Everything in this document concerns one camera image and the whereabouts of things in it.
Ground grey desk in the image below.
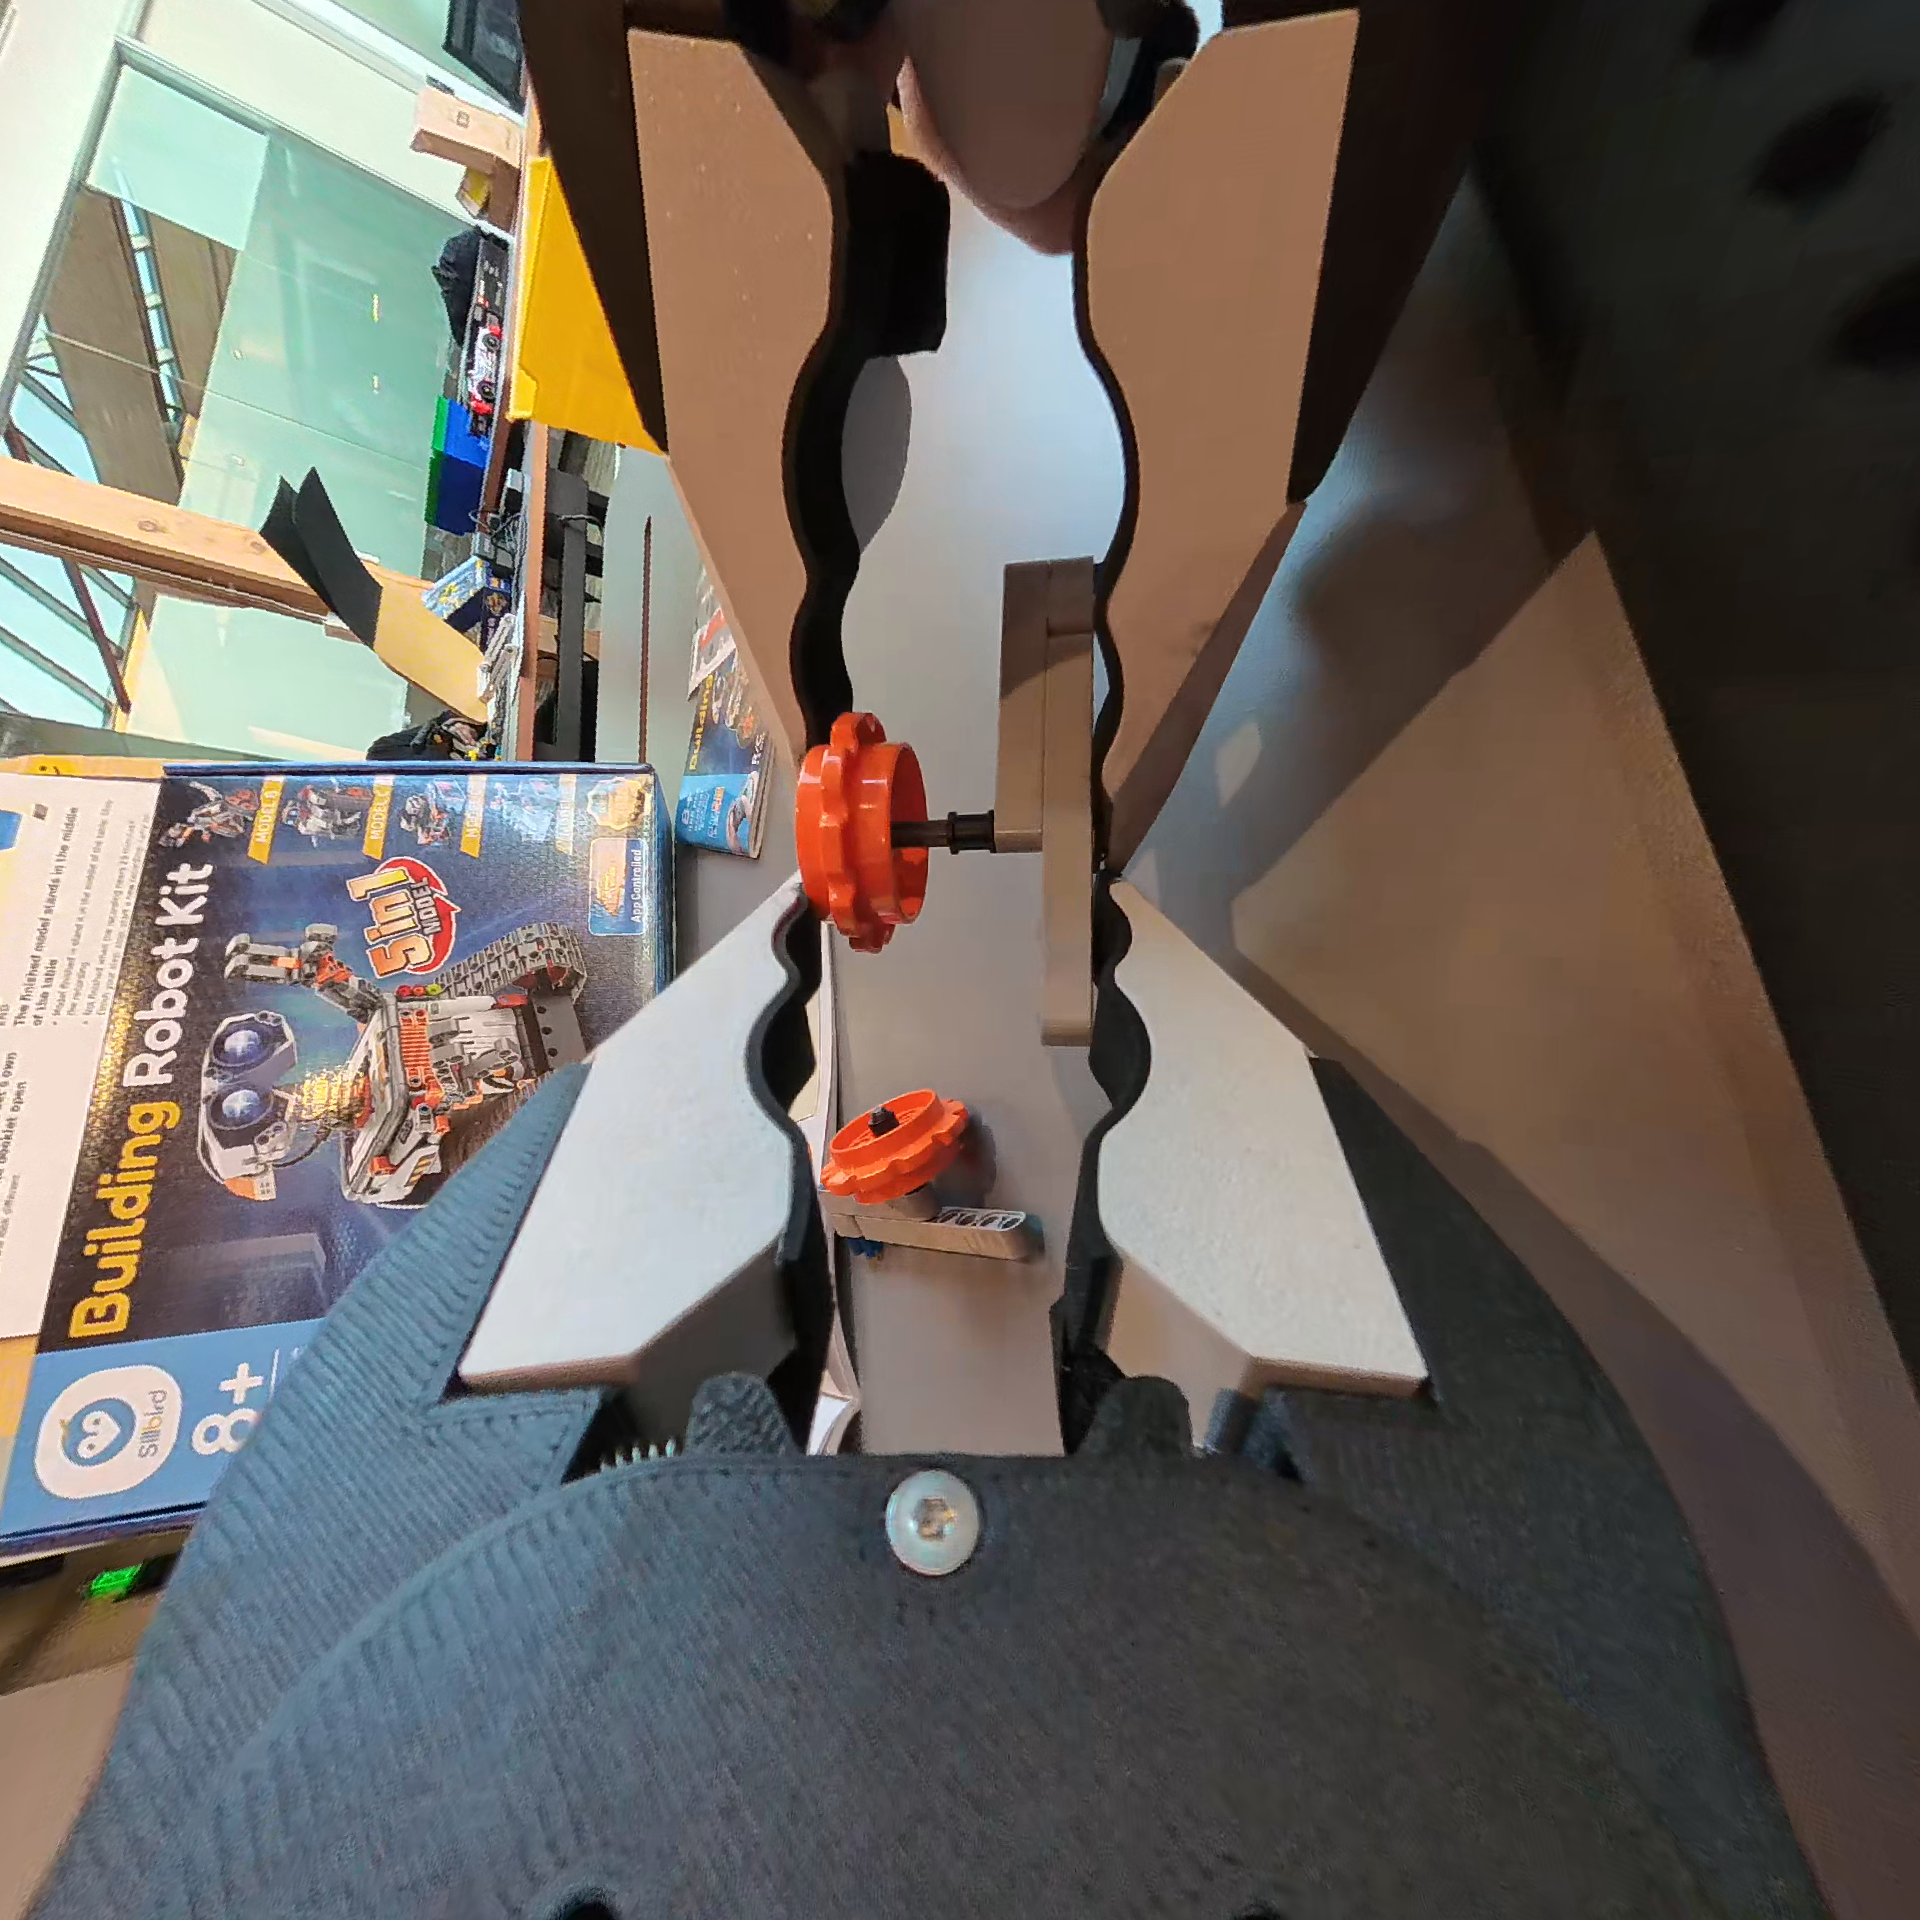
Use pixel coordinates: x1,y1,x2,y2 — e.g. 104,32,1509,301
593,150,1599,1464

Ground person's right hand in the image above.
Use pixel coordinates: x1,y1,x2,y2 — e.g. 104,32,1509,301
898,0,1124,255

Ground orange toy gear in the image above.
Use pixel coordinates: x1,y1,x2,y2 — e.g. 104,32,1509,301
793,710,933,956
818,1089,975,1204

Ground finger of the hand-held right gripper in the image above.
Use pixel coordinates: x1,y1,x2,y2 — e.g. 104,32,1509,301
1074,2,1364,878
625,20,956,748

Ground blue printed leaflet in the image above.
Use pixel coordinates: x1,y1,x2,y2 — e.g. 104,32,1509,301
681,570,786,863

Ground small grey toy beam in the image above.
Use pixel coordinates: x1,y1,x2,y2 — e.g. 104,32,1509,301
843,1200,1047,1267

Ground white instruction booklet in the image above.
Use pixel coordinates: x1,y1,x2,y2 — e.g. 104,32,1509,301
810,958,866,1458

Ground brown cardboard box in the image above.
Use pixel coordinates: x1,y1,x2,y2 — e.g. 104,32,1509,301
408,83,531,179

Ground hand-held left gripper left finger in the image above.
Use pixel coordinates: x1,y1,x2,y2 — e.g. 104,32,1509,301
453,871,842,1458

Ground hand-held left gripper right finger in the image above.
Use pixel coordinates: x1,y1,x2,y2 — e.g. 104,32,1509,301
1050,875,1433,1455

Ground black dimpled pad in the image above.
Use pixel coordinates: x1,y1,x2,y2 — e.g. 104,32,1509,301
1478,0,1920,633

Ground wooden ceiling beam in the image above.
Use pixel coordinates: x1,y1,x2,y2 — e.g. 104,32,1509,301
0,454,495,726

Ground white laminated instruction sheet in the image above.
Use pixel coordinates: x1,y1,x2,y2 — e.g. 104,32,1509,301
0,769,178,1340

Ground yellow plastic bin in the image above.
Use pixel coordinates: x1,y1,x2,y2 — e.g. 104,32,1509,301
508,157,666,454

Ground blue cardboard toy box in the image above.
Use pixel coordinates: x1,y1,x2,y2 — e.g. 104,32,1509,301
0,762,676,1556

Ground black desk leg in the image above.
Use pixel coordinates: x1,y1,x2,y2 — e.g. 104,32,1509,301
520,418,606,762

